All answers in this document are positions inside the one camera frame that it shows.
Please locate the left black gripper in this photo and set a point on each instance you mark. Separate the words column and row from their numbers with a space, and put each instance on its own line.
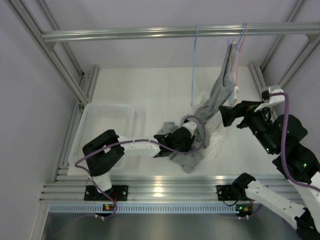
column 188, row 146

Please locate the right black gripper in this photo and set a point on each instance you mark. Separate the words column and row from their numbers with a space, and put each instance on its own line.
column 245, row 108

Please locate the grey tank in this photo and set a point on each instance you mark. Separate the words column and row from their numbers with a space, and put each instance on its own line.
column 219, row 94
column 201, row 140

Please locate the light blue wire hanger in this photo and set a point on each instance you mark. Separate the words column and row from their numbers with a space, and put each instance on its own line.
column 194, row 57

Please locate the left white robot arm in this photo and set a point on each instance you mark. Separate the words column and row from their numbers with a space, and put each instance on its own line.
column 103, row 152

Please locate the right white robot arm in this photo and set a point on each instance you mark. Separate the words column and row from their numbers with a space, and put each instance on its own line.
column 297, row 163

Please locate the white tank top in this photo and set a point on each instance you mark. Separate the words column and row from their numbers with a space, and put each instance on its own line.
column 216, row 129

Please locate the grey tank top on hanger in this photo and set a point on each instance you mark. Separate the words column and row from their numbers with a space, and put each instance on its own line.
column 219, row 94

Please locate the white plastic basket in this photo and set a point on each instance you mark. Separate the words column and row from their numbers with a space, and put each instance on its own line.
column 97, row 118

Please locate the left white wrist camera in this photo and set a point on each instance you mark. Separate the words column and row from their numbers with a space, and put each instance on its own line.
column 191, row 126

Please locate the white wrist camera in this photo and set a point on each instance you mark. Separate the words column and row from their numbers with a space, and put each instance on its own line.
column 270, row 97
column 191, row 126

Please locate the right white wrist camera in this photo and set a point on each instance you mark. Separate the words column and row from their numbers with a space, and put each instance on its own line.
column 270, row 97

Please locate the right aluminium frame post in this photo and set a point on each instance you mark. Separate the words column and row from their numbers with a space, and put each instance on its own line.
column 263, row 55

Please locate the aluminium frame post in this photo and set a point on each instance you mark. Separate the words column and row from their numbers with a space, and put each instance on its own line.
column 26, row 18
column 263, row 55

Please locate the pink wire hanger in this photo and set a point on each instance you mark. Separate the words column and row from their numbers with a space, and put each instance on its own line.
column 238, row 49

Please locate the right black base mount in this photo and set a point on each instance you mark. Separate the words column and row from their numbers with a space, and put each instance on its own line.
column 227, row 193

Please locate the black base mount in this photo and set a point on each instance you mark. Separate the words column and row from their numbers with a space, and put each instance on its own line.
column 227, row 193
column 117, row 193

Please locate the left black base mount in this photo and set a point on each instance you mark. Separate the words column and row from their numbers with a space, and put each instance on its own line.
column 117, row 193

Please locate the aluminium hanging rail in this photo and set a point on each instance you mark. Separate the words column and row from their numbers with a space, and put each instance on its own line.
column 233, row 30

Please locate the left aluminium frame post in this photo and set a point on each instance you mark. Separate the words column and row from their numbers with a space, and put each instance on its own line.
column 26, row 18

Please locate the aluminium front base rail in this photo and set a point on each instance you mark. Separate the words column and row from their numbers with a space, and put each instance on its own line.
column 145, row 189

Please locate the slotted grey cable duct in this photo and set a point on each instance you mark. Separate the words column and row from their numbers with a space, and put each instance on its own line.
column 143, row 208

